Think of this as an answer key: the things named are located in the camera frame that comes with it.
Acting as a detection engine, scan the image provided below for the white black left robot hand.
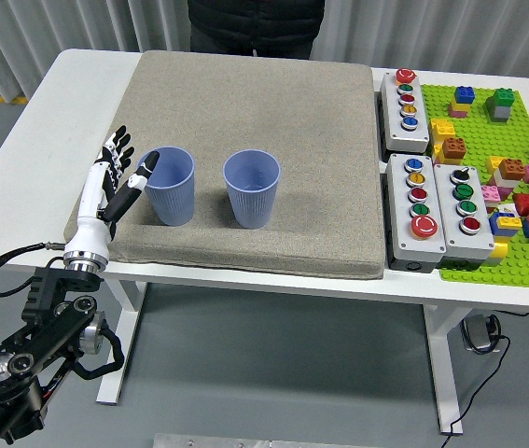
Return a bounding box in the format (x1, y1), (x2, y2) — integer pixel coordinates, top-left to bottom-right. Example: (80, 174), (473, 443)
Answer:
(63, 124), (161, 257)

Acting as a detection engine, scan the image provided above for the blue ribbed plastic cup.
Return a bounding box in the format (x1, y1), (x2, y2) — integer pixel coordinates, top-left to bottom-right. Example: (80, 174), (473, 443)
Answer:
(137, 147), (196, 229)
(223, 148), (283, 230)

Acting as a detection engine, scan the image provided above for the white table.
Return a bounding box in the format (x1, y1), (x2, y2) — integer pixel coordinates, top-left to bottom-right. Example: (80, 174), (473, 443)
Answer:
(0, 49), (529, 435)

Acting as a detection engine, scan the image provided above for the white pleated curtain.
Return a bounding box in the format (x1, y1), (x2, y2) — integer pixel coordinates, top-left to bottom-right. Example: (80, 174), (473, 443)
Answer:
(0, 0), (529, 106)

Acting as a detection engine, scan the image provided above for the grey-brown fabric mat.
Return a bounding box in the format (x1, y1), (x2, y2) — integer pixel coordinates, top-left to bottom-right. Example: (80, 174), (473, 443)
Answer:
(63, 49), (385, 281)

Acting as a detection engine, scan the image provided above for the grey five-button control box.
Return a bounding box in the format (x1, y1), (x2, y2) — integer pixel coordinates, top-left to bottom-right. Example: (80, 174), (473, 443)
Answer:
(379, 68), (431, 154)
(384, 152), (447, 273)

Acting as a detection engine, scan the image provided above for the grey four-button control box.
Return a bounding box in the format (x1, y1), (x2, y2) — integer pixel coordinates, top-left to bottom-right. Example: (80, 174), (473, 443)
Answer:
(432, 162), (496, 272)

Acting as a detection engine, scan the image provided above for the orange-brown toy brick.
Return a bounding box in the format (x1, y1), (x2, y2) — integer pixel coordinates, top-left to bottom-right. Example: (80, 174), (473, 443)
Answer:
(440, 136), (468, 164)
(498, 158), (527, 181)

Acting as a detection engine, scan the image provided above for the blue toy brick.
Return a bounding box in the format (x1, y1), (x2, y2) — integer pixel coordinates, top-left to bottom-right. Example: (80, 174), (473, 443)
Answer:
(453, 85), (477, 105)
(488, 212), (524, 239)

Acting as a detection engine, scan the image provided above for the green studded baseplate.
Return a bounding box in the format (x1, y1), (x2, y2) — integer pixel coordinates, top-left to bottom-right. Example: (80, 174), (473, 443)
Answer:
(420, 82), (529, 290)

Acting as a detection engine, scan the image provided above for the grey power adapter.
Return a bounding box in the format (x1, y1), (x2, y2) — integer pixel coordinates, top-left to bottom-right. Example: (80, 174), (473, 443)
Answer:
(460, 315), (501, 354)

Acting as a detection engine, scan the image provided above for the white toy brick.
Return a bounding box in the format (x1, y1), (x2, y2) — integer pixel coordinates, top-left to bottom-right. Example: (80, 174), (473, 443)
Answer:
(492, 173), (520, 190)

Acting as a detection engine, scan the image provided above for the green toy brick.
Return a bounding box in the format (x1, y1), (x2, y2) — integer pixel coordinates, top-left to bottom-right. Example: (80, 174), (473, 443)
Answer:
(485, 87), (518, 111)

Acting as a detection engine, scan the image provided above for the black power cable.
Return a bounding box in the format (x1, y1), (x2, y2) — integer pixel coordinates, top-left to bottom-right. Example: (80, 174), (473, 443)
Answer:
(445, 321), (512, 438)

